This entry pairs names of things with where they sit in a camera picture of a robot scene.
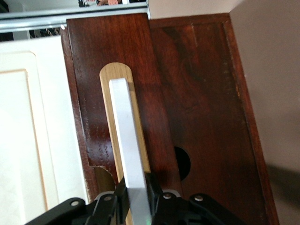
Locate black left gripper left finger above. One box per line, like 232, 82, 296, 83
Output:
24, 174, 131, 225

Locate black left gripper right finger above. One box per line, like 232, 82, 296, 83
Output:
145, 172, 247, 225

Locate light wood handle plate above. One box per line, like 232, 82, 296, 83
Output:
99, 62, 152, 225

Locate dark wood drawer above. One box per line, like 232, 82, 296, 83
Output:
60, 13, 186, 204

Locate dark wood cabinet body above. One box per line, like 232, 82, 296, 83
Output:
149, 13, 281, 225

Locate white embossed cabinet panel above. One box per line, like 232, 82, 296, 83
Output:
0, 35, 90, 225

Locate aluminium frame rail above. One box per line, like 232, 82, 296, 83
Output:
0, 2, 150, 33

